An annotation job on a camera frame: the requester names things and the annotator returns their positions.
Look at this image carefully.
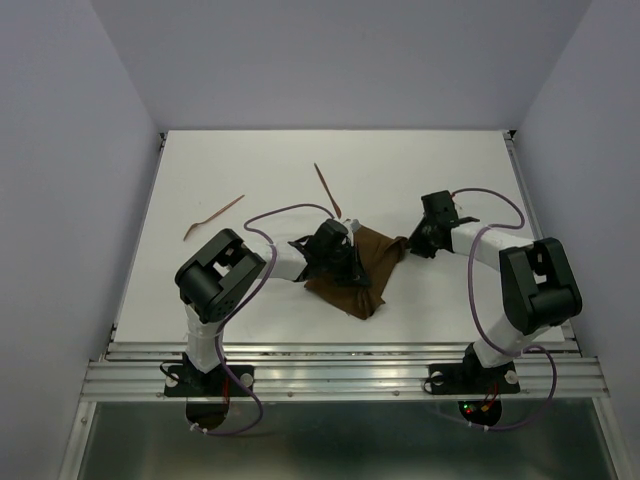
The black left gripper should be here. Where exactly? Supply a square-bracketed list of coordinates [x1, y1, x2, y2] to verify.
[321, 242, 370, 287]

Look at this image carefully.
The brown cloth napkin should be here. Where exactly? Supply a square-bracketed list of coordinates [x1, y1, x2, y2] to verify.
[304, 226, 408, 320]

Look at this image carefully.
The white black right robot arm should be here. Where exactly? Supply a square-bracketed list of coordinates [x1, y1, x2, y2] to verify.
[409, 190, 583, 391]

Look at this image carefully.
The brown wooden fork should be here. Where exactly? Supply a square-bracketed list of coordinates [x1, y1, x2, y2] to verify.
[182, 194, 246, 242]

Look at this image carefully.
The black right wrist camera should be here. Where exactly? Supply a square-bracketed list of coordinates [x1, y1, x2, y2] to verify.
[421, 190, 458, 224]

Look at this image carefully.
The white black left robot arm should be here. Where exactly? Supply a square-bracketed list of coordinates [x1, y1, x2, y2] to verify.
[167, 219, 371, 394]

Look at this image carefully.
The brown wooden knife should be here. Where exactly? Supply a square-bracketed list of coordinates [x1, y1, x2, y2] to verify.
[313, 162, 342, 219]

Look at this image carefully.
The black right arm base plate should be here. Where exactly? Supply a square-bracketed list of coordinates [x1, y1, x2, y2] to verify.
[422, 362, 521, 397]

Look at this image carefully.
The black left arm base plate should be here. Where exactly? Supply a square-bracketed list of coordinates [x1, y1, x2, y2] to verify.
[159, 363, 249, 398]

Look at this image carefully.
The aluminium rail frame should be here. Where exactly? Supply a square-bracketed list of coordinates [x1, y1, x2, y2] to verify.
[61, 130, 625, 479]

